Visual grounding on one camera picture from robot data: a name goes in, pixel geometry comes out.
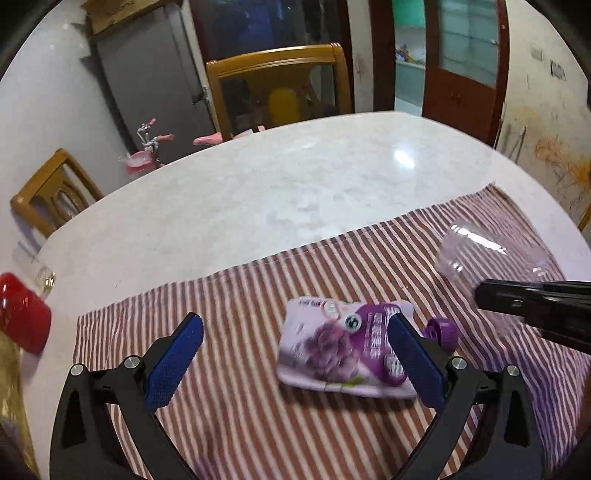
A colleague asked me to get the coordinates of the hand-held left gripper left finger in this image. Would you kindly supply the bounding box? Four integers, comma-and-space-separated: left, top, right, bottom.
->
50, 312, 205, 480

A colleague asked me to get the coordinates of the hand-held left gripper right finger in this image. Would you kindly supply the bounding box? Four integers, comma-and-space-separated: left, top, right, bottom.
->
387, 312, 542, 480

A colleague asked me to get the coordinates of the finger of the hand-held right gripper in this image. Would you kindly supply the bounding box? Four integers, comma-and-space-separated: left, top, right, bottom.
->
536, 322, 591, 355
475, 278, 591, 326

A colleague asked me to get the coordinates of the clear plastic cup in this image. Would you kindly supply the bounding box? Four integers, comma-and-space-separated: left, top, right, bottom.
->
434, 222, 567, 339

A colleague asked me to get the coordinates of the purple drink pouch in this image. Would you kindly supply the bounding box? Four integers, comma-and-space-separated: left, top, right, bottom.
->
277, 296, 459, 400

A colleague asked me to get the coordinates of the red striped cloth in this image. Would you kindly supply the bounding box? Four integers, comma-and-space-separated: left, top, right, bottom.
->
73, 184, 591, 480

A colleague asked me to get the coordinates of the small clear glass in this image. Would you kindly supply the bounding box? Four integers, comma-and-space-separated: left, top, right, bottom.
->
34, 265, 57, 297

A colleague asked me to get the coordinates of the yellow oil bottle red cap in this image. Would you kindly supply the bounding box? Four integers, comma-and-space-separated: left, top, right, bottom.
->
0, 272, 52, 477

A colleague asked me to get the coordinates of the brown wooden door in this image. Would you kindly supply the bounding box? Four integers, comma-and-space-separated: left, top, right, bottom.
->
422, 0, 510, 145

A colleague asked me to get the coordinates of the pink children's bicycle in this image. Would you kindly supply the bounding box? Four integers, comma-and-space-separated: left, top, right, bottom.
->
121, 117, 267, 176

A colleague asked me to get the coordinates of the yellow plastic object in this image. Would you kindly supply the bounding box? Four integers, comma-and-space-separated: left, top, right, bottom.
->
268, 88, 301, 128

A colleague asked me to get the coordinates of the grey refrigerator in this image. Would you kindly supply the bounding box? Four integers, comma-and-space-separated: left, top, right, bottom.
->
89, 4, 219, 163

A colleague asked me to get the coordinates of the dark glass door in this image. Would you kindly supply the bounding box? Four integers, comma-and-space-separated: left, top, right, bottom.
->
188, 0, 394, 121

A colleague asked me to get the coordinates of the cardboard box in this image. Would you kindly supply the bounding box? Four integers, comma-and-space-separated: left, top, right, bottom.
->
83, 0, 186, 36

